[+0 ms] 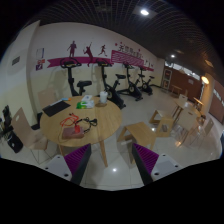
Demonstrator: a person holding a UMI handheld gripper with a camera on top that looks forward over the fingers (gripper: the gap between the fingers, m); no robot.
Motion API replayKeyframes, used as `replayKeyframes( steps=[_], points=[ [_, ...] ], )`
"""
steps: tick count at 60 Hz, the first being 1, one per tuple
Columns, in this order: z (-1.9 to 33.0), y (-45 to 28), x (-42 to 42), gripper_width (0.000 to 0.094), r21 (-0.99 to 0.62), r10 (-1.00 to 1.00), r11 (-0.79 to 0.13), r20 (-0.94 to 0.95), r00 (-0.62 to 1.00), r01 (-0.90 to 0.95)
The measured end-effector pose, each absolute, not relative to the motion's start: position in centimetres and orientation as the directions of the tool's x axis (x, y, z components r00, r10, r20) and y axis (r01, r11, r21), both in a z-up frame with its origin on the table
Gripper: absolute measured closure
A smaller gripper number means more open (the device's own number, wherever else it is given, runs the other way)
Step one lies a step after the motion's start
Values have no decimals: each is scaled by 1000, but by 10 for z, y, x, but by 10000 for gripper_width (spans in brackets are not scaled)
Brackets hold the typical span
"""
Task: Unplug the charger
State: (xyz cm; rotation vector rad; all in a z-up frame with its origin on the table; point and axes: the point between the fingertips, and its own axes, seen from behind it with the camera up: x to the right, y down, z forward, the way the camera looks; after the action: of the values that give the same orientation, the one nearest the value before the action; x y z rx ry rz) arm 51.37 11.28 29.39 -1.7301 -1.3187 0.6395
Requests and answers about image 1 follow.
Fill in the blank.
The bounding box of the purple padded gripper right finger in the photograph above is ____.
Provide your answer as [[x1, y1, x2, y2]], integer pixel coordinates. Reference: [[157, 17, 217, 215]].
[[132, 143, 182, 185]]

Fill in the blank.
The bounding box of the white paper cup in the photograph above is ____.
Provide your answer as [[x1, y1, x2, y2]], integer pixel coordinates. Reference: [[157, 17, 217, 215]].
[[100, 91, 108, 104]]

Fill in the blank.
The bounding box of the orange cable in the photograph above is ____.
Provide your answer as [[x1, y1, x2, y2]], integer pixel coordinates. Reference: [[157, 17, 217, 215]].
[[59, 112, 81, 133]]

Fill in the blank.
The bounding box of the green white tissue pack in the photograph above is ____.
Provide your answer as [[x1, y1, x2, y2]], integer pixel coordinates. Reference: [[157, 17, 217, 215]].
[[76, 100, 94, 109]]

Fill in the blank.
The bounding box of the wooden stool far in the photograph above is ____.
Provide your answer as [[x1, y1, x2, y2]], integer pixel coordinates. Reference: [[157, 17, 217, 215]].
[[149, 110, 174, 137]]

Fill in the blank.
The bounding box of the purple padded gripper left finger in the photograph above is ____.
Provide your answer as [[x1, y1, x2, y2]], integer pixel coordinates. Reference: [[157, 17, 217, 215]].
[[43, 144, 91, 185]]

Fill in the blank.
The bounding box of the light wooden chair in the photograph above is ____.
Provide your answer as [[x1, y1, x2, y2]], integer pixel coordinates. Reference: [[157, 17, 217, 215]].
[[11, 108, 48, 153]]

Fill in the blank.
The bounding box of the round wooden table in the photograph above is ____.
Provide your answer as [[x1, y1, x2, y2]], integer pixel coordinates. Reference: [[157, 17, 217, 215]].
[[40, 96, 122, 166]]

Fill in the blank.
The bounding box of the black exercise bike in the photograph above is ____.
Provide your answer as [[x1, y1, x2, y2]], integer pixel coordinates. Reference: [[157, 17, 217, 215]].
[[95, 59, 128, 110], [59, 57, 93, 98], [119, 62, 142, 101], [136, 66, 154, 95]]

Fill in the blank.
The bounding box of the black charger cable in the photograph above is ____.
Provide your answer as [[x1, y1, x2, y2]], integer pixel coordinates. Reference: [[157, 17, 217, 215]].
[[77, 116, 99, 134]]

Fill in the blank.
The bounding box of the wooden stool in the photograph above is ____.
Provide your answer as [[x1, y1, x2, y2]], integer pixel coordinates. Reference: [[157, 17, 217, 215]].
[[149, 110, 174, 137], [116, 121, 158, 164]]

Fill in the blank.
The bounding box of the white chair right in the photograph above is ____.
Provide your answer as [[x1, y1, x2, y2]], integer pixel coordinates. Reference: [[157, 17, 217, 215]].
[[175, 108, 199, 145]]

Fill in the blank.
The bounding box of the black exercise bike left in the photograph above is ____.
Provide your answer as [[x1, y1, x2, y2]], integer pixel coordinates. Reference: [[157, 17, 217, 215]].
[[59, 57, 93, 98]]

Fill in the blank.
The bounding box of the wooden stool near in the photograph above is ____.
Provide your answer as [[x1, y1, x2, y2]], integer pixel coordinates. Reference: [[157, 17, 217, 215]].
[[116, 121, 158, 164]]

